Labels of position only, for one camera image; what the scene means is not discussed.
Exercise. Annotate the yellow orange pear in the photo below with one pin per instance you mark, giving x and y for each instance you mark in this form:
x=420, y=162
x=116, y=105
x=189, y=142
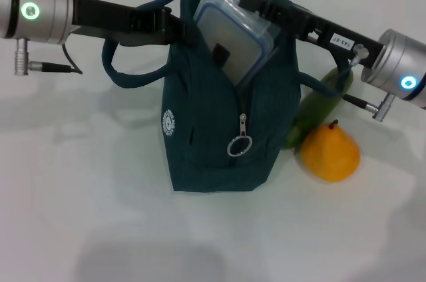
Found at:
x=331, y=155

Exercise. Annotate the clear plastic food container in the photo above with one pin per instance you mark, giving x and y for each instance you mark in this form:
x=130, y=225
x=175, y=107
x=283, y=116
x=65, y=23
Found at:
x=239, y=46

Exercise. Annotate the green cucumber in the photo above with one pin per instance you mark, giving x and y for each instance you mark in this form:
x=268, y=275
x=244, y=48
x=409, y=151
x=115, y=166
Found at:
x=316, y=109

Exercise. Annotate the dark teal fabric lunch bag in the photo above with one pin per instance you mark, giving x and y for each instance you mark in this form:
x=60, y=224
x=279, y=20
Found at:
x=206, y=149

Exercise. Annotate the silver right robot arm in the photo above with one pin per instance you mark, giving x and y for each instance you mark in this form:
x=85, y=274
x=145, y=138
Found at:
x=399, y=62

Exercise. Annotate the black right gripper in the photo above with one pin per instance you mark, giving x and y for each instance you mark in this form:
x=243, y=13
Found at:
x=313, y=32

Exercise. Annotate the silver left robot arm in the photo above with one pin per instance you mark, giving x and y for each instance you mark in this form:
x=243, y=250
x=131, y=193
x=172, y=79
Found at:
x=43, y=9

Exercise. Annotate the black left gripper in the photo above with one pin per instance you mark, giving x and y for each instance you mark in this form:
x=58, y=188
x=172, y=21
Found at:
x=110, y=22

